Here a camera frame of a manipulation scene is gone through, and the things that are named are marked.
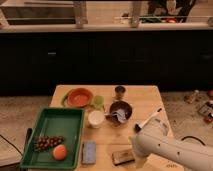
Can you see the wooden chalkboard eraser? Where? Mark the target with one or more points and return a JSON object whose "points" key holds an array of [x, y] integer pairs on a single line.
{"points": [[123, 156]]}

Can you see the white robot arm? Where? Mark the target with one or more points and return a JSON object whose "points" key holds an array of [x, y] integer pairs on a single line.
{"points": [[153, 139]]}

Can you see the small metal cup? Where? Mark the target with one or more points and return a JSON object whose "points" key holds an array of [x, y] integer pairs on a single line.
{"points": [[119, 92]]}

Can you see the green plastic cup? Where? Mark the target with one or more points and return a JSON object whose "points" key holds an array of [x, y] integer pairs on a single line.
{"points": [[98, 102]]}

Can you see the white paper cup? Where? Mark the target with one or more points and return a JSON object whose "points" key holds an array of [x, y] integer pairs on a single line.
{"points": [[95, 119]]}

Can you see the brown bowl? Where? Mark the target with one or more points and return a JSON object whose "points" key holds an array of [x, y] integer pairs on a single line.
{"points": [[121, 105]]}

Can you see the white spoon in bowl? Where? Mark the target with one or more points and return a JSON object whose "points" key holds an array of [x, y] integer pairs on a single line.
{"points": [[110, 115]]}

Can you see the orange plate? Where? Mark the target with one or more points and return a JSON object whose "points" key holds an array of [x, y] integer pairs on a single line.
{"points": [[79, 97]]}

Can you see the green chili pepper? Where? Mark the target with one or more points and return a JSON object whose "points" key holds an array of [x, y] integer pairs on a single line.
{"points": [[65, 97]]}

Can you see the green plastic tray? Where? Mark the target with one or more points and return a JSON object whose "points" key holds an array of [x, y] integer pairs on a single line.
{"points": [[54, 126]]}

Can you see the blue grey sponge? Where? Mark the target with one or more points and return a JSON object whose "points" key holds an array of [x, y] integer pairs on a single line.
{"points": [[89, 152]]}

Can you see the orange peach fruit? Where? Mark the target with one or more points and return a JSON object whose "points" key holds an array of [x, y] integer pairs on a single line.
{"points": [[59, 152]]}

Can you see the bunch of dark grapes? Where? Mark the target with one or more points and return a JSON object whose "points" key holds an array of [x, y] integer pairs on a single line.
{"points": [[43, 143]]}

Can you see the white handled dish brush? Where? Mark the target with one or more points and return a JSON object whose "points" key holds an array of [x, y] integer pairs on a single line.
{"points": [[139, 126]]}

